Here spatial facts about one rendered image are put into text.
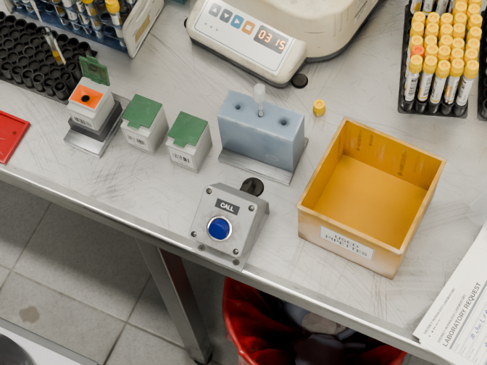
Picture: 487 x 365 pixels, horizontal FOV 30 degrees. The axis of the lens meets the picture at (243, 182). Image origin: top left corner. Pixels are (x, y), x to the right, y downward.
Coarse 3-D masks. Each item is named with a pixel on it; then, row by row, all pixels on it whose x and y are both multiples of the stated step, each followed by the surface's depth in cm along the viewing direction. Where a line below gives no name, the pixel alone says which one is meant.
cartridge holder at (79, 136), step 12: (120, 96) 123; (120, 108) 121; (108, 120) 119; (120, 120) 122; (72, 132) 121; (84, 132) 120; (96, 132) 118; (108, 132) 120; (72, 144) 121; (84, 144) 120; (96, 144) 120; (96, 156) 120
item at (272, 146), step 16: (240, 96) 112; (224, 112) 111; (240, 112) 111; (256, 112) 111; (272, 112) 111; (288, 112) 111; (224, 128) 114; (240, 128) 112; (256, 128) 110; (272, 128) 110; (288, 128) 110; (224, 144) 118; (240, 144) 116; (256, 144) 114; (272, 144) 112; (288, 144) 110; (304, 144) 119; (224, 160) 118; (240, 160) 118; (256, 160) 118; (272, 160) 116; (288, 160) 114; (272, 176) 117; (288, 176) 117
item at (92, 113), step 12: (84, 84) 117; (96, 84) 116; (72, 96) 116; (84, 96) 116; (96, 96) 116; (108, 96) 117; (72, 108) 116; (84, 108) 116; (96, 108) 115; (108, 108) 118; (72, 120) 119; (84, 120) 117; (96, 120) 117
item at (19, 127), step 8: (0, 112) 124; (0, 120) 124; (8, 120) 124; (16, 120) 123; (24, 120) 123; (0, 128) 123; (8, 128) 123; (16, 128) 123; (24, 128) 122; (0, 136) 123; (8, 136) 123; (16, 136) 123; (0, 144) 122; (8, 144) 122; (16, 144) 122; (0, 152) 122; (8, 152) 121; (0, 160) 121; (8, 160) 121
